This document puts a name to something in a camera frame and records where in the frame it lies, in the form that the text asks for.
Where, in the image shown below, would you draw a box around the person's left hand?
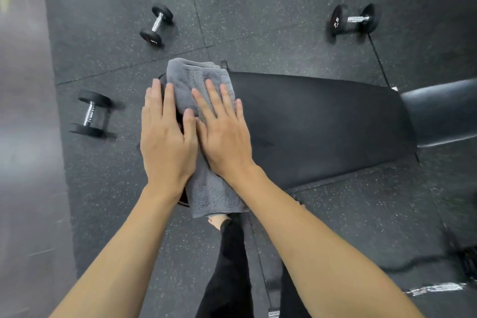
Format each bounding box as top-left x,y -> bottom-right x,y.
140,78 -> 199,201

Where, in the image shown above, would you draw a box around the person's right hand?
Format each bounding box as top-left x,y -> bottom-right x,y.
190,78 -> 258,184

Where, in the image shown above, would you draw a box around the grey towel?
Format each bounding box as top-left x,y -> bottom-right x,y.
165,57 -> 250,219

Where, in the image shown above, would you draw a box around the black padded gym bench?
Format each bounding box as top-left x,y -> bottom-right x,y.
158,60 -> 477,207

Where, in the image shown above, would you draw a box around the person's left forearm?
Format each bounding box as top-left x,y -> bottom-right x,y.
48,183 -> 183,318

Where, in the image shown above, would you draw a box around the person's right forearm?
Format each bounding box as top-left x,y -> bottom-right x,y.
225,164 -> 425,318

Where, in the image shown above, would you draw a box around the person's left foot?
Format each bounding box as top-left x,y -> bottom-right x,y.
207,214 -> 233,231

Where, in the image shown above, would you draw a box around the black trousers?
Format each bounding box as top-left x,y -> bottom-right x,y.
195,212 -> 312,318

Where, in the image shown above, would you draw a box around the black dumbbell chrome handle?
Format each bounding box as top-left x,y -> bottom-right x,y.
69,90 -> 115,139
140,3 -> 175,48
326,2 -> 380,42

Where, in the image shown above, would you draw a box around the chrome cable handle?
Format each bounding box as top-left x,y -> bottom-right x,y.
404,282 -> 467,297

